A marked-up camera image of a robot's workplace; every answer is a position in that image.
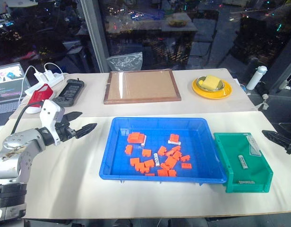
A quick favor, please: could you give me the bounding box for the yellow plate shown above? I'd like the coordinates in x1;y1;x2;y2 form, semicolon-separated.
191;76;233;100

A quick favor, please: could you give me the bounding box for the white power strip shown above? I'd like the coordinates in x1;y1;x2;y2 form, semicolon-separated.
24;72;66;96

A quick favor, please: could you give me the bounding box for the black handheld device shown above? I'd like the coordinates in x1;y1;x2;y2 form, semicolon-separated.
52;79;86;107

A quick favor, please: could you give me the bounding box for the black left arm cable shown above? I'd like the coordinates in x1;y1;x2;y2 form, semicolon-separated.
10;103;45;140

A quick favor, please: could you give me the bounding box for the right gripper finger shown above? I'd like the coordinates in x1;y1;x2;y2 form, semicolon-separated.
267;136;291;150
261;130;291;146

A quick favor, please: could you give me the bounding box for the clear plastic label sleeve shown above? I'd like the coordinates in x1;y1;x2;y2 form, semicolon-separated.
248;135;262;157

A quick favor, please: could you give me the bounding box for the red and white shoe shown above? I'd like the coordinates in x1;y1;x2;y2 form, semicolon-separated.
26;83;54;114

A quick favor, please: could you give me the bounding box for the grey background chair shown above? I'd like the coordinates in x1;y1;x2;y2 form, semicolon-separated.
189;17;218;58

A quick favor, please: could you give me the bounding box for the long orange building block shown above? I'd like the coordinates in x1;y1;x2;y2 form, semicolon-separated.
165;145;182;157

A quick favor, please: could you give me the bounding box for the silver metal bowl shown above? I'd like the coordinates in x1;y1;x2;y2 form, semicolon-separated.
197;75;225;92

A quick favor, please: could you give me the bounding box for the brown wooden picture frame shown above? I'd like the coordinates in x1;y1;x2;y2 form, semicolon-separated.
103;69;182;105

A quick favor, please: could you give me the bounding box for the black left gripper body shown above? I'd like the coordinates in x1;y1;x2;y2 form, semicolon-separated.
55;119;77;143

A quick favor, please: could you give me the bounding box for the grey laptop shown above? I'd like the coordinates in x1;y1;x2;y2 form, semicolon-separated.
0;62;27;122

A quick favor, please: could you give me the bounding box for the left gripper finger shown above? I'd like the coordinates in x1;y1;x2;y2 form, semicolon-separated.
74;122;98;140
62;111;83;124

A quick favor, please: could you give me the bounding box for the black ribbed robot waist ring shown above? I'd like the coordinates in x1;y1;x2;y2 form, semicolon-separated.
0;183;27;210

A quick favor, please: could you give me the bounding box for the grey window frame post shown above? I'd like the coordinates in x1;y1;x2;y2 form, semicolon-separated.
79;0;110;73

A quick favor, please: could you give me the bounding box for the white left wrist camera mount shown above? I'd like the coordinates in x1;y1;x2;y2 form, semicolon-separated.
39;99;66;146

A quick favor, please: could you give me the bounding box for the white charger cable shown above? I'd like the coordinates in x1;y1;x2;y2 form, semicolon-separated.
43;62;65;77
17;65;40;105

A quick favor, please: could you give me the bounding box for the white water bottle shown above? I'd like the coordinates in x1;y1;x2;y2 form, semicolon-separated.
246;65;268;91

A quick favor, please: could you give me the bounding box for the clear plastic bag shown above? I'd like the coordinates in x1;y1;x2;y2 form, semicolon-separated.
106;52;144;72

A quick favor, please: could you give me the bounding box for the large orange building block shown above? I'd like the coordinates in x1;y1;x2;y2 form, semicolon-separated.
127;132;146;144

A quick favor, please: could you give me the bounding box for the green plastic bin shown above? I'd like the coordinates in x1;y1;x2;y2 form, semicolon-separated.
213;132;274;194

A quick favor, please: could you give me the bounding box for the blue plastic tray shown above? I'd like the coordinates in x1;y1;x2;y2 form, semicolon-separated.
98;117;228;184

